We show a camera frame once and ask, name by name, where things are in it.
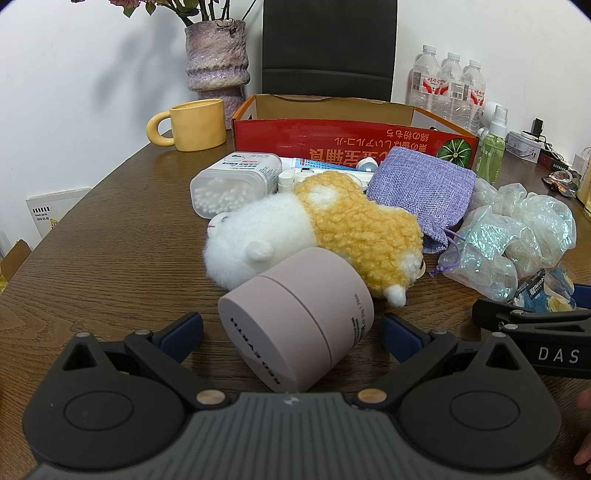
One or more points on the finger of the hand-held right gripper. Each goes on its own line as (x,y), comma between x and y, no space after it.
(489,316)
(582,295)

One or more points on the cotton swab box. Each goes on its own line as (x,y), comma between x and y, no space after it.
(231,184)

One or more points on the brown cardboard box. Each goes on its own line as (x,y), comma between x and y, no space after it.
(14,261)

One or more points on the crumpled snack wrapper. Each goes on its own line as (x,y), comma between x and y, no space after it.
(561,181)

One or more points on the dark flat box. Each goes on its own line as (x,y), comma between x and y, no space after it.
(554,161)

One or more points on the white and yellow plush toy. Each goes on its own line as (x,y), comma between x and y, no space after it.
(360,230)

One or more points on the pink cosmetic jar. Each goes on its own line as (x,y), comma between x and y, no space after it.
(295,318)

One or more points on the yellow mug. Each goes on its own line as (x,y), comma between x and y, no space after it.
(198,124)

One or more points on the white round device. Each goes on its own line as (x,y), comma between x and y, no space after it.
(487,113)

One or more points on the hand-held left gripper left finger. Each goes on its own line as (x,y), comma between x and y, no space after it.
(184,330)

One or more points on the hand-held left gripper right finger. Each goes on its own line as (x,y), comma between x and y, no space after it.
(397,332)

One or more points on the black adapter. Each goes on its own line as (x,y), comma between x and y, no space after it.
(537,125)

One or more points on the clear water bottle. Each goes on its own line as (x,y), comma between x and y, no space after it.
(474,97)
(450,92)
(424,83)

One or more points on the green spray bottle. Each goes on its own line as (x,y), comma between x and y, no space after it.
(490,157)

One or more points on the blue and white toothpaste tube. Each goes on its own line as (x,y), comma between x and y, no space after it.
(323,165)

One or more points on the blue packet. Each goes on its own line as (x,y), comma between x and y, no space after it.
(545,290)

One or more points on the person's right hand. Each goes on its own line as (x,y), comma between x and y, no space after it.
(584,450)

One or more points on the purple ceramic vase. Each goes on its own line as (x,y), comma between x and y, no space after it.
(217,60)

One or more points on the iridescent plastic bag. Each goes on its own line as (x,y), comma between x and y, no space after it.
(498,240)

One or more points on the black paper bag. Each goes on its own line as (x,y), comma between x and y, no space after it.
(328,46)

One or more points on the white plastic gadget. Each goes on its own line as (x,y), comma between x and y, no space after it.
(295,179)

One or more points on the white paper box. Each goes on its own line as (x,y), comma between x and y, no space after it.
(55,210)

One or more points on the red cardboard box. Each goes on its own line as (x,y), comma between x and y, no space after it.
(323,134)

